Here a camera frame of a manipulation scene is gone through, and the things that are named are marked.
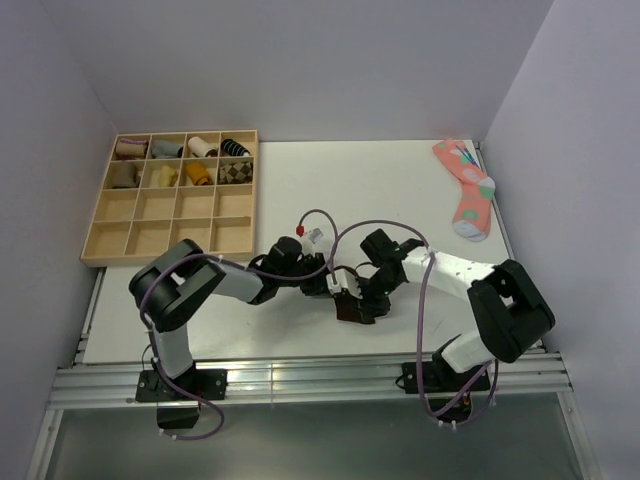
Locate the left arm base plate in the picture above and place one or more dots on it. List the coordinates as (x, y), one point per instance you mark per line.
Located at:
(209, 384)

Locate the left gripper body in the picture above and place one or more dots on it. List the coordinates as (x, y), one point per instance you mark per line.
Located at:
(310, 286)

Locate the pink patterned sock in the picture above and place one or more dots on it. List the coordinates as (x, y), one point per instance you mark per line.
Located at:
(472, 219)

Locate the wooden compartment tray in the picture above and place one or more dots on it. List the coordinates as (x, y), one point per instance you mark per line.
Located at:
(133, 226)

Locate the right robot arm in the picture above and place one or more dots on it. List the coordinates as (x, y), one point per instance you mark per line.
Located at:
(509, 311)

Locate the grey blue rolled sock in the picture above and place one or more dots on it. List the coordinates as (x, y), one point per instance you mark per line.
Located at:
(165, 149)

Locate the brown sock with striped cuff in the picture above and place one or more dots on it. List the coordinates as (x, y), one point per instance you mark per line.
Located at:
(348, 310)

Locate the beige striped rolled sock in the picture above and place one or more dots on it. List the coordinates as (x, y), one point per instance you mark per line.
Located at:
(131, 148)

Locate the pale yellow rolled sock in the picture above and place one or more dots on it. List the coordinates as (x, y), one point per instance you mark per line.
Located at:
(163, 177)

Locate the grey brown rolled sock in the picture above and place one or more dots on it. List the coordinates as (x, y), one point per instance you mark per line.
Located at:
(125, 176)

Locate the black white striped rolled sock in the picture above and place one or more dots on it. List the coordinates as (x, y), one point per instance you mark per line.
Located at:
(233, 148)

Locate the mustard yellow rolled sock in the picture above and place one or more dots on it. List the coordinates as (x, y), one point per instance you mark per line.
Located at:
(198, 174)

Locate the brown checkered rolled sock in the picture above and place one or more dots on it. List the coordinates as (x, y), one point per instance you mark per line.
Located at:
(236, 173)

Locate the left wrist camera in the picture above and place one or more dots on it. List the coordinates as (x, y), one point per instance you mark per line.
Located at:
(313, 236)

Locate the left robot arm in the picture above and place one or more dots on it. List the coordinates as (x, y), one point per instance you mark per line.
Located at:
(172, 288)

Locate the aluminium frame rail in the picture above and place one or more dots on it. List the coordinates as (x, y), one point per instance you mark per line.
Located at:
(322, 379)

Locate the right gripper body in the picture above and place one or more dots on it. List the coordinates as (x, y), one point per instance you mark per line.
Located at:
(376, 291)

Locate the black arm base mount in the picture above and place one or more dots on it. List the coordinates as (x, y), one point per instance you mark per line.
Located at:
(437, 378)

